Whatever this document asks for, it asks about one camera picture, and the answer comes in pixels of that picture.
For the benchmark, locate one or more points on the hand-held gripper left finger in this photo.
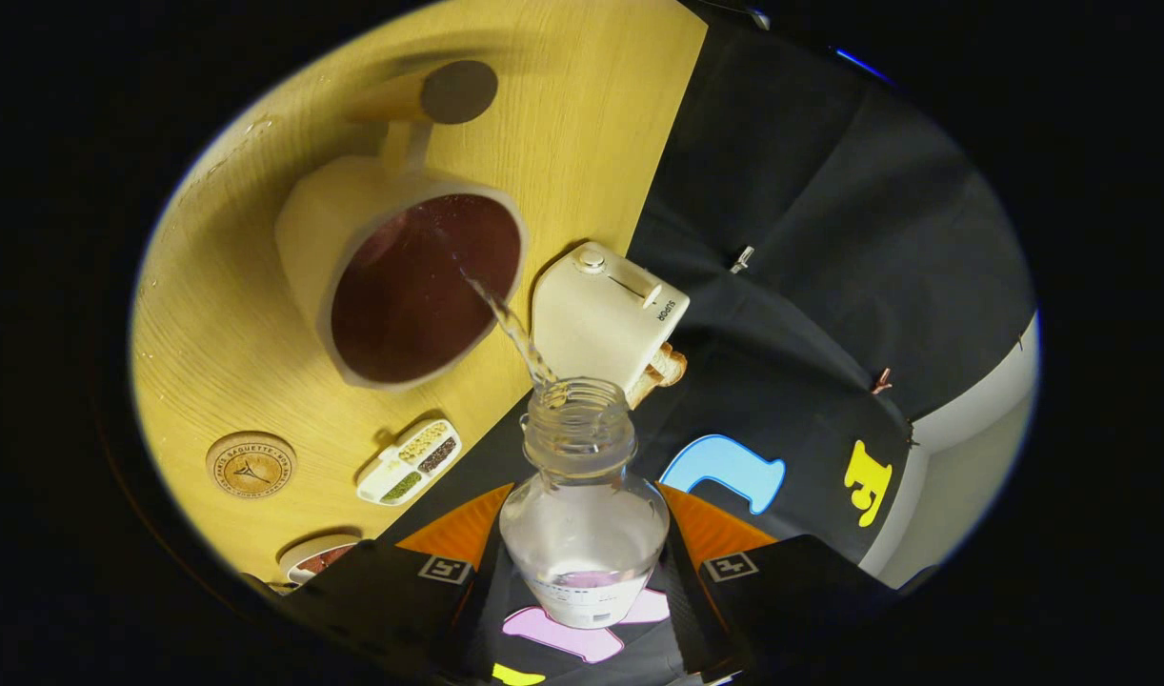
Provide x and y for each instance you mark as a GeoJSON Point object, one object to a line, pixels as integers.
{"type": "Point", "coordinates": [449, 610]}

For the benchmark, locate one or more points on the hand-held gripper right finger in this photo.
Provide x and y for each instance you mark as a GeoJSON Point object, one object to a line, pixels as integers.
{"type": "Point", "coordinates": [782, 591]}

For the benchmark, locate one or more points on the clear plastic juice bottle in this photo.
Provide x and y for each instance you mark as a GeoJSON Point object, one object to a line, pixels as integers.
{"type": "Point", "coordinates": [582, 534]}

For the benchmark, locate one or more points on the round wooden coaster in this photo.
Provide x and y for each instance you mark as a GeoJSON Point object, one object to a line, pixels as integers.
{"type": "Point", "coordinates": [250, 465]}

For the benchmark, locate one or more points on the clear juice stream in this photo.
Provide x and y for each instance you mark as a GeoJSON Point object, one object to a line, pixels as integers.
{"type": "Point", "coordinates": [511, 329]}

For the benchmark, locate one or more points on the cream cup with red inside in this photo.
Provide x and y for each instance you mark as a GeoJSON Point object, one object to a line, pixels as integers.
{"type": "Point", "coordinates": [411, 305]}

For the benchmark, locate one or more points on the red meat patty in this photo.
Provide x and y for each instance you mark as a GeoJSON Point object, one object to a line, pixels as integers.
{"type": "Point", "coordinates": [325, 560]}

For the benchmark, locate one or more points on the white divided bean dish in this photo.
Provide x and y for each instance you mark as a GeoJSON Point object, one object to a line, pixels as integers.
{"type": "Point", "coordinates": [409, 462]}

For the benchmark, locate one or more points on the white round plate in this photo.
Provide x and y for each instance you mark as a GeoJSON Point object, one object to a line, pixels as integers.
{"type": "Point", "coordinates": [301, 553]}

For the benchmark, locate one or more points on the copper clip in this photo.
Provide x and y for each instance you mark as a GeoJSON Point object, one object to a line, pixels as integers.
{"type": "Point", "coordinates": [882, 381]}

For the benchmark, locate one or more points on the cream toaster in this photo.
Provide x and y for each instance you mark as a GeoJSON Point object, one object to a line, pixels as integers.
{"type": "Point", "coordinates": [592, 324]}

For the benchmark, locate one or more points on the silver clip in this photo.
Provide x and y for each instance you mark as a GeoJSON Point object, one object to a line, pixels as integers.
{"type": "Point", "coordinates": [742, 259]}

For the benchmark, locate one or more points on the wooden table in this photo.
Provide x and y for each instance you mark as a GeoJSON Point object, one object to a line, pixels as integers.
{"type": "Point", "coordinates": [582, 114]}

